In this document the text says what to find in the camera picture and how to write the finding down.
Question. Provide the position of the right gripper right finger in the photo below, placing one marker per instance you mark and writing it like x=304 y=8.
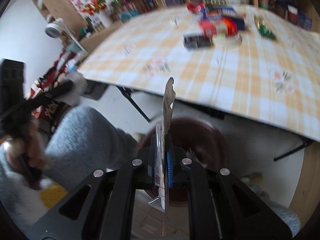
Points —
x=170 y=159

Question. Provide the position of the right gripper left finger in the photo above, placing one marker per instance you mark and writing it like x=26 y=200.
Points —
x=153 y=161

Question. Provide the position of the clear silver plastic wrapper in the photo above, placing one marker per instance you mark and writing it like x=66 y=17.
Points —
x=161 y=202

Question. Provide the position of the black snack packet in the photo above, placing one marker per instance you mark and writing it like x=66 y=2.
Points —
x=192 y=42

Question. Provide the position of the red rectangular box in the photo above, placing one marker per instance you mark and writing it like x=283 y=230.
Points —
x=224 y=26

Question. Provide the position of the blue coffee box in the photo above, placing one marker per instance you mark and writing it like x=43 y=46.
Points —
x=216 y=13

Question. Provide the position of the green gold foil wrapper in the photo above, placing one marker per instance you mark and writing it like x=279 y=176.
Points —
x=263 y=29

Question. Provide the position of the grey fleece sleeve forearm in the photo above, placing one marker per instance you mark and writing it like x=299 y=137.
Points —
x=84 y=141

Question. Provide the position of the maroon round trash bin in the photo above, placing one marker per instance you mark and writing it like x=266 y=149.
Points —
x=194 y=138

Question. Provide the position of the person's left hand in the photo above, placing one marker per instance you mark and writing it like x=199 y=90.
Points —
x=25 y=155

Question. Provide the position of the white paper plate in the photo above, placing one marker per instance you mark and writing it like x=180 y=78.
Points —
x=227 y=41

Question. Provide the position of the yellow plaid tablecloth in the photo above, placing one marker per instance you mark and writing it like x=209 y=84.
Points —
x=272 y=81

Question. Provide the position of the white desk fan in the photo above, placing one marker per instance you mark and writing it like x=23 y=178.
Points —
x=57 y=27

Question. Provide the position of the red paper cup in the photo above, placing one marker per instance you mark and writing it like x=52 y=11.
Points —
x=292 y=14

